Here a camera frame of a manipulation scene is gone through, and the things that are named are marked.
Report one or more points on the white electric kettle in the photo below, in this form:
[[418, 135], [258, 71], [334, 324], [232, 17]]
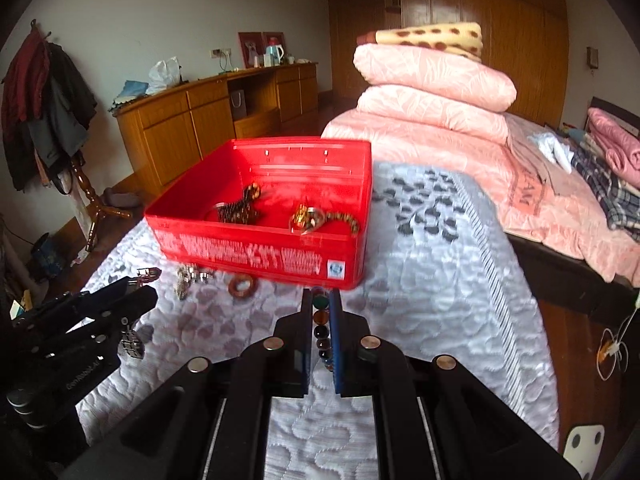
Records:
[[273, 52]]

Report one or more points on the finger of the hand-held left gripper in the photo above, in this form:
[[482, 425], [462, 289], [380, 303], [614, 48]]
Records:
[[75, 302], [100, 330]]

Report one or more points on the white plastic bag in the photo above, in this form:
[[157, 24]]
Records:
[[165, 72]]

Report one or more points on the grey slippers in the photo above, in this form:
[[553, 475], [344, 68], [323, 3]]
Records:
[[122, 200]]

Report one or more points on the blue box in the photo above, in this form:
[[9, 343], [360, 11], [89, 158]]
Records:
[[50, 257]]

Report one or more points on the red photo frame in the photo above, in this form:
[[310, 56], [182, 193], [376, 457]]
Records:
[[246, 47], [279, 37]]

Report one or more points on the dark hanging jackets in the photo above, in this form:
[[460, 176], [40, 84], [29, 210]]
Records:
[[60, 110]]

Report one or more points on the pink folded blanket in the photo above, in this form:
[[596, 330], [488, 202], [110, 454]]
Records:
[[617, 140]]

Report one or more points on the red tin box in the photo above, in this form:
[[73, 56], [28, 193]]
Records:
[[260, 255]]

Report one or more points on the dark wooden bed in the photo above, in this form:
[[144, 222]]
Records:
[[565, 275]]

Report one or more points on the plaid folded clothes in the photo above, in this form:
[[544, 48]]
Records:
[[610, 185]]

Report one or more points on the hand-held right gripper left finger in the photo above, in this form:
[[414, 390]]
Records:
[[306, 340]]

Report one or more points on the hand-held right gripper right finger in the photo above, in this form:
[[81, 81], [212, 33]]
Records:
[[339, 345]]

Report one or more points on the dark red garment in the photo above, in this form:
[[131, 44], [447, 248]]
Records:
[[22, 80]]

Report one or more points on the yellow brown spotted blanket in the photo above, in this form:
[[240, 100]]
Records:
[[435, 37]]

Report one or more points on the blue cloth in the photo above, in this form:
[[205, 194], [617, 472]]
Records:
[[131, 91]]

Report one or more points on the wooden sideboard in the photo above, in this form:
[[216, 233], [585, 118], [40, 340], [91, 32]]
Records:
[[200, 115]]

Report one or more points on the grey paper bag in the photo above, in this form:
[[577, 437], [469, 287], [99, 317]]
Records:
[[238, 105]]

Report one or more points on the pink bed sheet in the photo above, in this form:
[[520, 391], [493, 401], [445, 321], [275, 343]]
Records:
[[450, 150]]

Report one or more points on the white plastic plate with holes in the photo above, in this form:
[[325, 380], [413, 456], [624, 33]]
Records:
[[585, 447]]

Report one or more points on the grey floral quilted bedspread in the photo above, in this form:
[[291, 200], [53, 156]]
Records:
[[440, 285]]

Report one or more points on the wooden coat rack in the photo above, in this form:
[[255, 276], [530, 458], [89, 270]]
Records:
[[95, 200]]

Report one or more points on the white cloth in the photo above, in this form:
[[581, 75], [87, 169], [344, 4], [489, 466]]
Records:
[[555, 147]]

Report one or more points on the dusty pink lettered cloth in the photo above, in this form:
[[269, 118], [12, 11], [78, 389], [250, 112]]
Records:
[[540, 170]]

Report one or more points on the silver metal wristwatch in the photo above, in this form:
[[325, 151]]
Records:
[[131, 346]]

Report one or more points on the wall socket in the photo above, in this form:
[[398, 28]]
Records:
[[221, 52]]

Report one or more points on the wooden wardrobe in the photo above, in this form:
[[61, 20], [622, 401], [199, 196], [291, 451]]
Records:
[[475, 35]]

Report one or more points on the pink folded quilt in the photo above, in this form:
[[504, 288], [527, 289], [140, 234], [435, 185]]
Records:
[[435, 75], [430, 112]]

